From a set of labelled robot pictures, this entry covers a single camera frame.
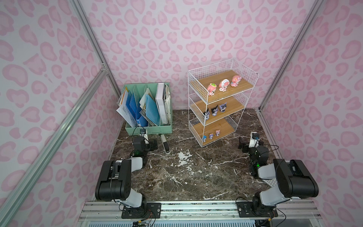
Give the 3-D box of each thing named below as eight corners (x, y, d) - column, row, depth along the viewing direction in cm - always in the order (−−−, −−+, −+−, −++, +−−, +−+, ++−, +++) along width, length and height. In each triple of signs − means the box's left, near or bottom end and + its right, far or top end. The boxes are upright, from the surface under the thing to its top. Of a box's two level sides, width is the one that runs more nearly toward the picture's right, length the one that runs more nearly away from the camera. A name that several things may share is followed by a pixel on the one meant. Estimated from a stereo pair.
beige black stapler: (166, 155, 96) (165, 152, 92) (159, 138, 104) (158, 135, 101) (171, 153, 97) (170, 149, 93) (164, 136, 105) (163, 133, 102)
